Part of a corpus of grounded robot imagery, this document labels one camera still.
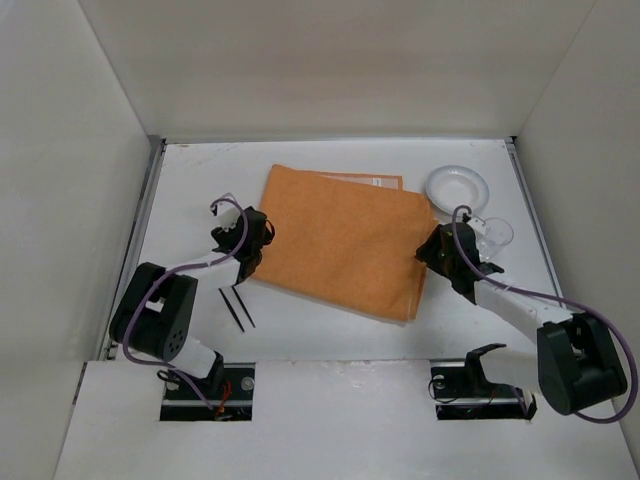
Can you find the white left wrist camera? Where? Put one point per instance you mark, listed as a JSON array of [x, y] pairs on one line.
[[226, 211]]

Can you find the white ceramic plate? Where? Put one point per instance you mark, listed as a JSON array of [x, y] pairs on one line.
[[450, 186]]

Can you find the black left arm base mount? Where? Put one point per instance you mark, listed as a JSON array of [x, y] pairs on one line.
[[229, 391]]

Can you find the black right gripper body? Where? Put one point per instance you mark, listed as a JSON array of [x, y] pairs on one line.
[[432, 248]]

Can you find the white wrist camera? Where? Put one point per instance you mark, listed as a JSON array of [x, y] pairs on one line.
[[226, 211], [474, 222]]

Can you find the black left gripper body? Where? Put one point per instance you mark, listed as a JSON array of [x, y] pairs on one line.
[[261, 232]]

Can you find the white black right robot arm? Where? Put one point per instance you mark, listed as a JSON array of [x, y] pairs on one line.
[[576, 364]]

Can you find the orange cloth placemat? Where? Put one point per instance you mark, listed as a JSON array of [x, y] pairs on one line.
[[349, 244]]

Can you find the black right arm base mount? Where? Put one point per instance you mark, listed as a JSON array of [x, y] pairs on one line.
[[462, 392]]

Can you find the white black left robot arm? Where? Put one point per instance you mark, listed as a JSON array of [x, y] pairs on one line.
[[154, 315]]

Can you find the clear drinking glass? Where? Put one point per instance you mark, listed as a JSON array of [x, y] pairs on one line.
[[497, 234]]

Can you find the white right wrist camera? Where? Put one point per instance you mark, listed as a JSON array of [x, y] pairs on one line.
[[474, 222]]

